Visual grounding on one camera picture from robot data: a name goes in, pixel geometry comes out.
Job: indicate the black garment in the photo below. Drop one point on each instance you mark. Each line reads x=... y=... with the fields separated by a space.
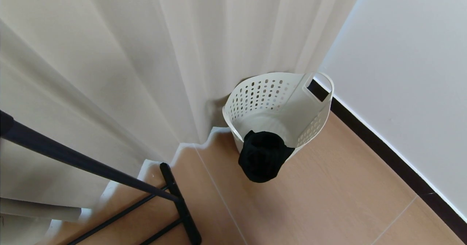
x=262 y=157

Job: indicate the white laundry basket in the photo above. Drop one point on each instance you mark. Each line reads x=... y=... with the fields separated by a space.
x=292 y=117

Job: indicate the black clothes rack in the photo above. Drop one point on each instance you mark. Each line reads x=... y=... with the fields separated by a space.
x=73 y=157

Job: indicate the beige curtain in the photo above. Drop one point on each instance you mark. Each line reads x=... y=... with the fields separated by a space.
x=109 y=55

